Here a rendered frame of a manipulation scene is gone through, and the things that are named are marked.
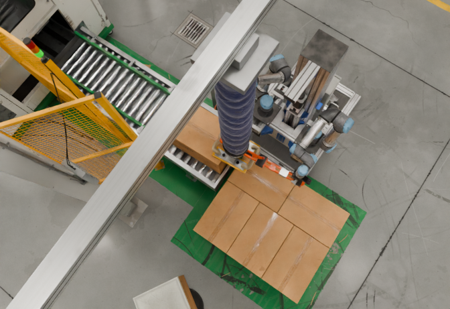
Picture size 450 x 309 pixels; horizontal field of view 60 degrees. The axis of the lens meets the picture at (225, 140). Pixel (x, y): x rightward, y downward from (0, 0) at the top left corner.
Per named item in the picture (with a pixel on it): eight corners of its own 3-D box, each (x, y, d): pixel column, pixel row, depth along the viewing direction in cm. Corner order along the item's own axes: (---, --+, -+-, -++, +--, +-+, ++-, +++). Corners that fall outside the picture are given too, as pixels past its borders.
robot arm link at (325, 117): (328, 100, 298) (287, 150, 303) (340, 109, 295) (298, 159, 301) (328, 102, 309) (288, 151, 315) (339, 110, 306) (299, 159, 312)
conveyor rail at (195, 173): (49, 79, 454) (41, 72, 436) (52, 76, 456) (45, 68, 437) (213, 190, 411) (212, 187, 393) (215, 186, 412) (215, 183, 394)
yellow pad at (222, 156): (211, 155, 352) (211, 154, 348) (217, 146, 355) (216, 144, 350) (244, 173, 347) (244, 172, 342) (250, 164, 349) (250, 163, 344)
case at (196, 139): (172, 144, 412) (165, 133, 374) (193, 113, 421) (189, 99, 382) (220, 174, 401) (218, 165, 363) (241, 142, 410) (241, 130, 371)
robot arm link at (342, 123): (321, 136, 348) (342, 107, 298) (334, 147, 345) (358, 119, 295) (313, 145, 344) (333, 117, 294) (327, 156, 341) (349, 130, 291)
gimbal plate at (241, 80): (190, 63, 185) (189, 58, 180) (226, 17, 191) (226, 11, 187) (244, 96, 179) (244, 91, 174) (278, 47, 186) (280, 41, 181)
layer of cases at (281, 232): (197, 232, 425) (192, 229, 387) (247, 157, 446) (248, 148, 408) (291, 299, 402) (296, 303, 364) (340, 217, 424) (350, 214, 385)
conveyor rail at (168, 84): (86, 37, 469) (79, 29, 450) (88, 34, 470) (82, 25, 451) (247, 141, 425) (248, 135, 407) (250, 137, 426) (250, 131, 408)
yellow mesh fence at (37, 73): (56, 99, 491) (-71, -10, 290) (61, 93, 494) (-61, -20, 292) (129, 149, 469) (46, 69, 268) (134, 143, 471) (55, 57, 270)
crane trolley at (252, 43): (210, 55, 181) (209, 44, 172) (230, 29, 185) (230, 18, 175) (240, 72, 178) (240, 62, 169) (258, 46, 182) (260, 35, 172)
